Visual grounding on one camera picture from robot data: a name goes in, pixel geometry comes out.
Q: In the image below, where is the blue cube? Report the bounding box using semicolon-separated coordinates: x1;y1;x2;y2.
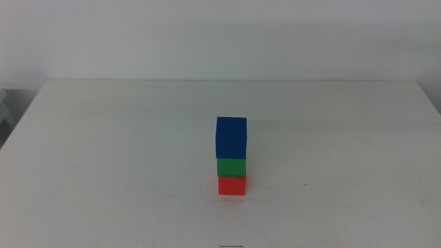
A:
215;116;248;160

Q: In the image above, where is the green cube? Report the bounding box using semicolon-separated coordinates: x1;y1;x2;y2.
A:
216;157;247;178

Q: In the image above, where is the red cube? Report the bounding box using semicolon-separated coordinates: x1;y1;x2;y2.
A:
218;175;247;196

